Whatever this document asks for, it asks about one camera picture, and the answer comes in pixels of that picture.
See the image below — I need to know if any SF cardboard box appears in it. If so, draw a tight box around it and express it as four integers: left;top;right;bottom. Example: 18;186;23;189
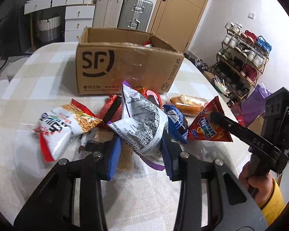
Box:
76;28;184;95

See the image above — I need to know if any woven laundry basket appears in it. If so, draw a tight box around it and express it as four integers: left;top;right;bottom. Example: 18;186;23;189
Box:
38;13;61;43

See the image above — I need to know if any wooden door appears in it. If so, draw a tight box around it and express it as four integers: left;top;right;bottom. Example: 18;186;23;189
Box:
148;0;208;52

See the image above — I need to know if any beige hard suitcase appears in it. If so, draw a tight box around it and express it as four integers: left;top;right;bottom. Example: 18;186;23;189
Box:
93;0;124;28

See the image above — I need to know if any yellow right sleeve forearm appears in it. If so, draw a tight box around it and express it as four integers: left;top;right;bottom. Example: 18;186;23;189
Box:
258;178;285;226

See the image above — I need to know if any white purple snack bag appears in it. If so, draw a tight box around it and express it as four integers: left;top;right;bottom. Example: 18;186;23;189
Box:
107;81;169;171

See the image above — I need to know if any white drawer desk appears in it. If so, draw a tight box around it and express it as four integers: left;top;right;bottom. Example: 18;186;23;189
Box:
24;0;95;42

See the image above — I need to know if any right hand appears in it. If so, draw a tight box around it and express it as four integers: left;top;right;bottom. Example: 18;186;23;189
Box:
238;162;273;205

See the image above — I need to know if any clear cracker pack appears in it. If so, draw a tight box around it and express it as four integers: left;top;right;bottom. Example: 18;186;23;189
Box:
78;127;114;153

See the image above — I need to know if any blue cookie snack pack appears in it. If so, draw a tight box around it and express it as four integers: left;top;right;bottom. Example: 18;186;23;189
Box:
163;105;188;144

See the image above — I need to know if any red triangular snack bag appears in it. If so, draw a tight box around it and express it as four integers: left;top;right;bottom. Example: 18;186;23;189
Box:
188;96;233;142

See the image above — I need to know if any bread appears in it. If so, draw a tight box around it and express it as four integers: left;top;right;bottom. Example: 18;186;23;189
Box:
170;94;209;116

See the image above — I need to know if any wooden shoe rack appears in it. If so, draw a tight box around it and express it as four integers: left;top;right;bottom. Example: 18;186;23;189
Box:
211;22;272;103

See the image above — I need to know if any checked table cloth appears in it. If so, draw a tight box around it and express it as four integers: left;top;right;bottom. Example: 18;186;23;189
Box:
0;42;258;231

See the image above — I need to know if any red chocolate bar pack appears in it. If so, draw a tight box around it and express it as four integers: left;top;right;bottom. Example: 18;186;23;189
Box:
97;95;122;127

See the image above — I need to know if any white red noodle snack bag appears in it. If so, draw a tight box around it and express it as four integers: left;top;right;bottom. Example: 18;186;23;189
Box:
34;99;102;162

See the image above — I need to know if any silver aluminium suitcase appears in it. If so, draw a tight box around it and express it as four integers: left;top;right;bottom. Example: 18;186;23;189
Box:
117;0;153;32

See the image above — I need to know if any red orange pie pack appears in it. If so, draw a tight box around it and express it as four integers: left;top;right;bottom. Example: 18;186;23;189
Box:
138;88;163;109

